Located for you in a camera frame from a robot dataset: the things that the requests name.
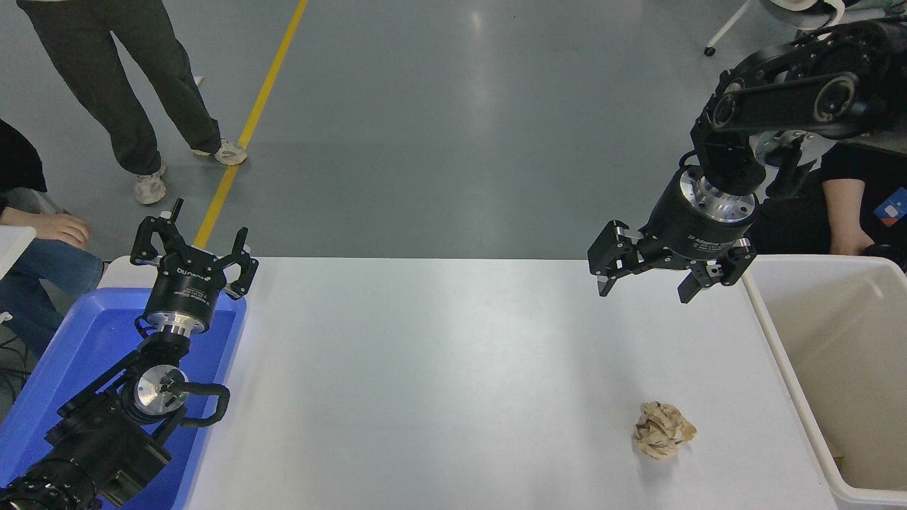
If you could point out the white side desk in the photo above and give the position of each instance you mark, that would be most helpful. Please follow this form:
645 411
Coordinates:
13 244

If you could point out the tan paper ball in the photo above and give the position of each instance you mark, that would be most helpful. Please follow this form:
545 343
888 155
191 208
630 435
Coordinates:
664 431

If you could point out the brown paper scrap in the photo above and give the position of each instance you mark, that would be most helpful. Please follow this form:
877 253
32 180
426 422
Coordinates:
834 452

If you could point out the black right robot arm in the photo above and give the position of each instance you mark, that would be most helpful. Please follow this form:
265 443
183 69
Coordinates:
786 99

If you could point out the seated person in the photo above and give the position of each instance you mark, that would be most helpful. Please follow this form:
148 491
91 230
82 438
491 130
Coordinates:
42 276

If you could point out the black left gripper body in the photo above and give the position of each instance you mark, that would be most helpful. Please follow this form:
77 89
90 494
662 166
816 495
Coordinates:
186 290

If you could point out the blue plastic tray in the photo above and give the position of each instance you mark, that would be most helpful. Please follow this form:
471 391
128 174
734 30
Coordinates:
78 340

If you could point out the seated person's hand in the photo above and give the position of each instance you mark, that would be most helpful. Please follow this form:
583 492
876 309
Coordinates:
64 229

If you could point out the white swivel chair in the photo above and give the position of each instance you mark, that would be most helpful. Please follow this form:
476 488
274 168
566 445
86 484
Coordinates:
730 25
35 202

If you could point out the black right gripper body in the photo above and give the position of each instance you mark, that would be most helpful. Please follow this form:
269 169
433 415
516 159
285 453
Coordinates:
687 234

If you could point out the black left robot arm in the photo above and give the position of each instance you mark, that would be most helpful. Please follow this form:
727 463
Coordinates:
106 439

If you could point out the standing person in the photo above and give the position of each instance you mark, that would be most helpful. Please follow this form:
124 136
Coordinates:
127 85

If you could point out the person's forearm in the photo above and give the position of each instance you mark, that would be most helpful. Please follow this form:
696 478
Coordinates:
847 212

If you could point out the large pale plastic bin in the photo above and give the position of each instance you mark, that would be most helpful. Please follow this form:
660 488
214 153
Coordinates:
850 368

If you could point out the person beside bin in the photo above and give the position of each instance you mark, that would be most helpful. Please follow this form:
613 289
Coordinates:
793 227

